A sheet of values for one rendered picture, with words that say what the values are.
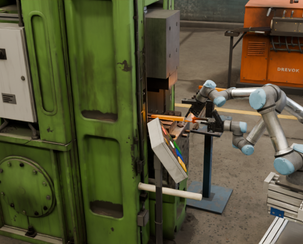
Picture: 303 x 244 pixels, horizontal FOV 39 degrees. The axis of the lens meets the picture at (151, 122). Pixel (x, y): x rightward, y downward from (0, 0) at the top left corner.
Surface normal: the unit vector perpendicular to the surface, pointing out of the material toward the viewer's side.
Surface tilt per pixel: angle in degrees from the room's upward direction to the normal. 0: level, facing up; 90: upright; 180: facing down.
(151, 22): 90
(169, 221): 90
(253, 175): 0
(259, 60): 90
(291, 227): 0
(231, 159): 0
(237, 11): 89
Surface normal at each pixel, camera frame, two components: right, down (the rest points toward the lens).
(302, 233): -0.02, -0.91
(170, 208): -0.34, 0.39
